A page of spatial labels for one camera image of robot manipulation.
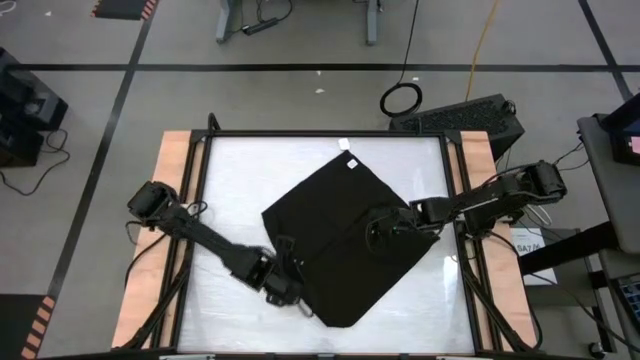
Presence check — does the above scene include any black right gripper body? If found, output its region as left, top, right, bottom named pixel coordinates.
left=367, top=204, right=426, bottom=251

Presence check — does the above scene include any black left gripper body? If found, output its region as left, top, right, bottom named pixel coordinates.
left=263, top=259, right=306, bottom=307

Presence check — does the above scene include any black towel with white tag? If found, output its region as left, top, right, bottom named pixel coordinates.
left=261, top=137, right=441, bottom=329

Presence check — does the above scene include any light wooden table board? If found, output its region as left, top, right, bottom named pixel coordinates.
left=446, top=130, right=539, bottom=350
left=110, top=130, right=207, bottom=350

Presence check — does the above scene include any black computer tower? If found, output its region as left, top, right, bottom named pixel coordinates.
left=388, top=93, right=526, bottom=161

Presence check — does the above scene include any black support beam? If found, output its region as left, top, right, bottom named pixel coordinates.
left=518, top=221, right=619, bottom=276

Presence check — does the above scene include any grey desk leg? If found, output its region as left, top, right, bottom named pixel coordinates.
left=364, top=0, right=384, bottom=47
left=215, top=0, right=244, bottom=45

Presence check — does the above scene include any grey side table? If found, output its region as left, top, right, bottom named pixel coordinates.
left=577, top=114, right=640, bottom=256

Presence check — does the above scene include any black power strip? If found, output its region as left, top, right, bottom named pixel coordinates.
left=241, top=17, right=280, bottom=36

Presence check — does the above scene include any dark keyboard device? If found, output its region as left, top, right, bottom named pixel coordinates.
left=617, top=273, right=640, bottom=341

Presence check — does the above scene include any black monitor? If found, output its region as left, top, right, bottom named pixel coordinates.
left=599, top=92, right=640, bottom=166

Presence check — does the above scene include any black mat with striped edge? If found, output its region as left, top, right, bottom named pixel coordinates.
left=91, top=0, right=160, bottom=22
left=0, top=293, right=57, bottom=360

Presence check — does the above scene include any black equipment box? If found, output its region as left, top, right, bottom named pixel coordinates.
left=0, top=47, right=70, bottom=169

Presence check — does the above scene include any black metal table frame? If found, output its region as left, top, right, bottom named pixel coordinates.
left=119, top=112, right=544, bottom=360

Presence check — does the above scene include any black coiled cable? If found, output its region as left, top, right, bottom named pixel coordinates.
left=378, top=0, right=424, bottom=119

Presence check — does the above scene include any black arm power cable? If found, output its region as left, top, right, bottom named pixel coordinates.
left=123, top=219, right=171, bottom=289

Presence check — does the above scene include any thin black cable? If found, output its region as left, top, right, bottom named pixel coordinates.
left=549, top=142, right=590, bottom=174

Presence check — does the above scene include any yellow cable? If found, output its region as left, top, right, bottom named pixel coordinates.
left=464, top=0, right=501, bottom=104

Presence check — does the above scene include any black floor cable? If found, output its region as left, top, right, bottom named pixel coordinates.
left=0, top=128, right=71, bottom=197

